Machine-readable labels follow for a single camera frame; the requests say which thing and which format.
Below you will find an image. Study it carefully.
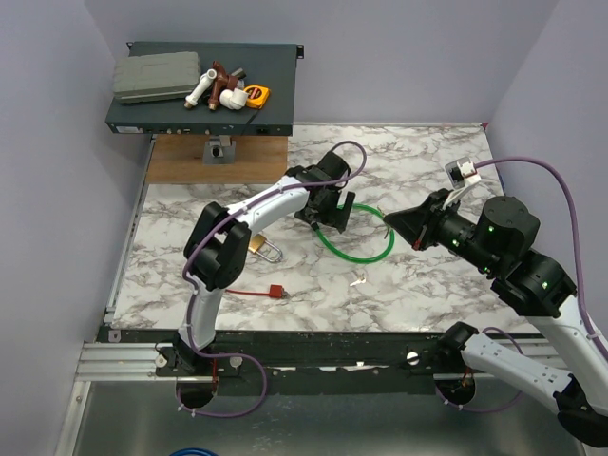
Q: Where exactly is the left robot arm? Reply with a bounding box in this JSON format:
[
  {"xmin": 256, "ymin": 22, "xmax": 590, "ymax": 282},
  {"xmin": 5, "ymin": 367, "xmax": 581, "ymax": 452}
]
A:
[{"xmin": 173, "ymin": 150, "xmax": 365, "ymax": 375}]

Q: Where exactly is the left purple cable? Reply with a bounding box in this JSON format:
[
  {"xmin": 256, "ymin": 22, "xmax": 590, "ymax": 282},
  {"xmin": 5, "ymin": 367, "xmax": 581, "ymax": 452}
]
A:
[{"xmin": 173, "ymin": 140, "xmax": 369, "ymax": 418}]

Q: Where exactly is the white elbow fitting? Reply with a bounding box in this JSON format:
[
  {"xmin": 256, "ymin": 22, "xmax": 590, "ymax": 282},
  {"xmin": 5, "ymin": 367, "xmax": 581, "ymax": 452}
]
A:
[{"xmin": 219, "ymin": 88, "xmax": 248, "ymax": 110}]

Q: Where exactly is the grey plastic case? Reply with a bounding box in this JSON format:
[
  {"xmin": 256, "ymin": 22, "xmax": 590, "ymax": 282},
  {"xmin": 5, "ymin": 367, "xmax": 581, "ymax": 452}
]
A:
[{"xmin": 113, "ymin": 51, "xmax": 201, "ymax": 104}]

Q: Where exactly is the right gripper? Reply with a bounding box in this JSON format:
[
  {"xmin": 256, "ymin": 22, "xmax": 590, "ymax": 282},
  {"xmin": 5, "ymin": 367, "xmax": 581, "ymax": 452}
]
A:
[{"xmin": 384, "ymin": 186, "xmax": 501, "ymax": 274}]

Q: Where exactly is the red cable lock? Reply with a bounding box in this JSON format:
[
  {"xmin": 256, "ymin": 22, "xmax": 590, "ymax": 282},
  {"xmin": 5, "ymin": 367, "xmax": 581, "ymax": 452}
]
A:
[{"xmin": 225, "ymin": 284, "xmax": 289, "ymax": 299}]

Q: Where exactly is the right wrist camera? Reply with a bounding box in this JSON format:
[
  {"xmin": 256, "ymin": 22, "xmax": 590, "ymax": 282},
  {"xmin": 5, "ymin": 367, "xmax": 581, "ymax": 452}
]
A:
[{"xmin": 445, "ymin": 158, "xmax": 482, "ymax": 206}]

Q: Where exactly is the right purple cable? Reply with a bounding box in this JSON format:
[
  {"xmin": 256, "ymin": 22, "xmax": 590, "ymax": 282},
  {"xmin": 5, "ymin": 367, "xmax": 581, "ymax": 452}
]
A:
[{"xmin": 444, "ymin": 156, "xmax": 608, "ymax": 413}]

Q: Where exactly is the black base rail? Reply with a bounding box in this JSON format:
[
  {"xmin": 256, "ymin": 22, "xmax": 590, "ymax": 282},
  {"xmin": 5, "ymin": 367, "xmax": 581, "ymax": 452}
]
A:
[{"xmin": 156, "ymin": 331, "xmax": 466, "ymax": 396}]

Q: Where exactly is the wooden board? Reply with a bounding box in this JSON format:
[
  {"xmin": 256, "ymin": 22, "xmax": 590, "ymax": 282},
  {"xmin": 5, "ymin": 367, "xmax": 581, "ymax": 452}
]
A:
[{"xmin": 145, "ymin": 135, "xmax": 289, "ymax": 184}]

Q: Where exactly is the brown pipe fitting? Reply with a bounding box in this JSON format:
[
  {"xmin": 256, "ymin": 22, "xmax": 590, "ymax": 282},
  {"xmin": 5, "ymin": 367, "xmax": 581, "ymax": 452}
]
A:
[{"xmin": 208, "ymin": 61, "xmax": 246, "ymax": 111}]

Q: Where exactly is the dark rack switch box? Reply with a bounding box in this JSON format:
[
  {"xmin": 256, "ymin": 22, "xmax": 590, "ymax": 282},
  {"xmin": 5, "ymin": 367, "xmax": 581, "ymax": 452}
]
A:
[{"xmin": 104, "ymin": 40, "xmax": 305, "ymax": 137}]

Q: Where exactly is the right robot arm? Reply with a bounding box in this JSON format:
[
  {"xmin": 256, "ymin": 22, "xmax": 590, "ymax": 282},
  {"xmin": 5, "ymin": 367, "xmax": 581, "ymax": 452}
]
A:
[{"xmin": 384, "ymin": 189, "xmax": 607, "ymax": 448}]

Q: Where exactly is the white pipe fitting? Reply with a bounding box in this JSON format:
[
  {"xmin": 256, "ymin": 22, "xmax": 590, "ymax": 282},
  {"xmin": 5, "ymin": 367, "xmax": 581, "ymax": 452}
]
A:
[{"xmin": 184, "ymin": 68, "xmax": 218, "ymax": 109}]

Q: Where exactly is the grey metal bracket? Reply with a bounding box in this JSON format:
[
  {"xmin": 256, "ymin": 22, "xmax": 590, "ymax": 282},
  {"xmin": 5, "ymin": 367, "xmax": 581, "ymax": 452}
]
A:
[{"xmin": 202, "ymin": 135, "xmax": 236, "ymax": 165}]

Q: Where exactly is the purple cable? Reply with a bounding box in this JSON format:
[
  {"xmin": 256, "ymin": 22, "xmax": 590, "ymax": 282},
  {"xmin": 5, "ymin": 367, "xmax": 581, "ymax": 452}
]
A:
[
  {"xmin": 173, "ymin": 140, "xmax": 369, "ymax": 418},
  {"xmin": 444, "ymin": 156, "xmax": 608, "ymax": 413}
]

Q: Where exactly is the brass padlock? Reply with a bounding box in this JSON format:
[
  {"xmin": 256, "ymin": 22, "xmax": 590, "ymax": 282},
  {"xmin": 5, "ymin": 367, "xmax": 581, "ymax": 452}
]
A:
[{"xmin": 248, "ymin": 234, "xmax": 283, "ymax": 263}]

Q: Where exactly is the yellow tape measure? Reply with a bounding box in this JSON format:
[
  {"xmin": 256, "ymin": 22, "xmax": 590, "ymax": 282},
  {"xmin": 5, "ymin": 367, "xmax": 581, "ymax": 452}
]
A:
[{"xmin": 244, "ymin": 85, "xmax": 272, "ymax": 109}]

